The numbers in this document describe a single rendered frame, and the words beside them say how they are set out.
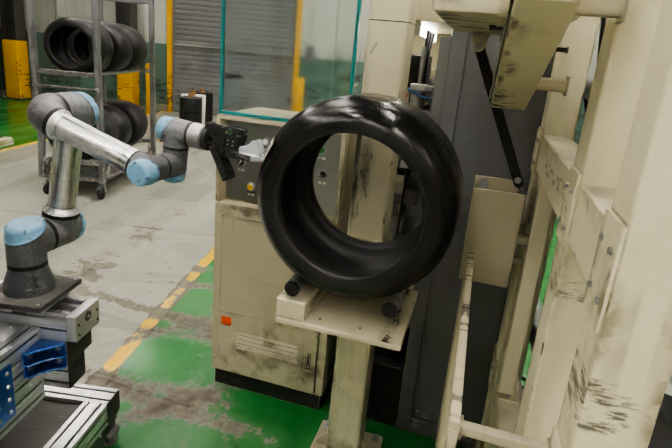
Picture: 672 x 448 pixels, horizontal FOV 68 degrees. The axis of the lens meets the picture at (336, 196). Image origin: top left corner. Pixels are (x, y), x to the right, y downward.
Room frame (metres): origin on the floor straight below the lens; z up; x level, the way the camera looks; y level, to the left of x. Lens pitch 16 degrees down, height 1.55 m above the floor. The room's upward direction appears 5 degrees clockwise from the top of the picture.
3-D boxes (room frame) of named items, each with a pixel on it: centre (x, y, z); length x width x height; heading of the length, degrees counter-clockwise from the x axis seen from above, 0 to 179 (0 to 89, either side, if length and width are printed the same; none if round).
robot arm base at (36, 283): (1.48, 0.98, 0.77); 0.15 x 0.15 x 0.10
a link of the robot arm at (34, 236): (1.49, 0.97, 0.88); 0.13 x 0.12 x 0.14; 166
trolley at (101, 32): (5.16, 2.48, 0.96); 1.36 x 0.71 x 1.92; 176
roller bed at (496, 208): (1.54, -0.50, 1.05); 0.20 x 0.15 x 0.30; 165
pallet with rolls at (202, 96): (8.17, 2.40, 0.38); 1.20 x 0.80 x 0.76; 4
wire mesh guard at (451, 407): (1.11, -0.34, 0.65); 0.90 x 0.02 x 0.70; 165
